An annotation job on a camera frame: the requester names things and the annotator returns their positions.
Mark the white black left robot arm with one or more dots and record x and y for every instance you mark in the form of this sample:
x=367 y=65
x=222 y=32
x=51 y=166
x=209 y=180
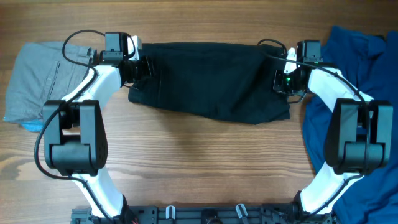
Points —
x=74 y=136

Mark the folded grey shorts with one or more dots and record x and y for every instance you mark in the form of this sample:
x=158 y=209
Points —
x=41 y=73

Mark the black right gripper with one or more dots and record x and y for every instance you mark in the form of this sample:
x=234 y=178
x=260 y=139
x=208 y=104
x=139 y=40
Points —
x=278 y=74

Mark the folded light blue cloth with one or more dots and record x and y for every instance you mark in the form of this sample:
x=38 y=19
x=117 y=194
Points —
x=33 y=126

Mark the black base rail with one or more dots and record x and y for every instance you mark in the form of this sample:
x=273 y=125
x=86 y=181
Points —
x=264 y=214

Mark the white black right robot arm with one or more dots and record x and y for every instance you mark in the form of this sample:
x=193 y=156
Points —
x=358 y=139

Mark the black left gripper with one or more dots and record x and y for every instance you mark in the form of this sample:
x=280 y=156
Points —
x=148 y=68

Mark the black shorts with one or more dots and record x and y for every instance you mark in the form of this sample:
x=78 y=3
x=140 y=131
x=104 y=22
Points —
x=227 y=82

